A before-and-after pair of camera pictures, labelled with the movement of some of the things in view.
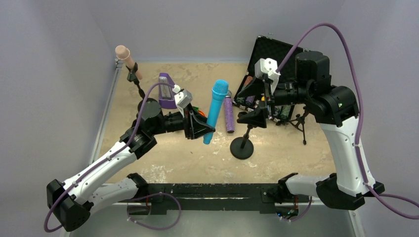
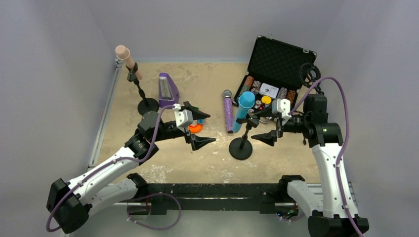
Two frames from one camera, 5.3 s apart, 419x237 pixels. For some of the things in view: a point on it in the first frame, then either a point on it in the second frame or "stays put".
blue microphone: (219, 91) to (246, 100)
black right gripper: (268, 99) to (278, 125)
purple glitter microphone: (229, 111) stays put
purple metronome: (166, 93) stays put
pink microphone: (122, 53) stays put
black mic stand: (153, 104) stays put
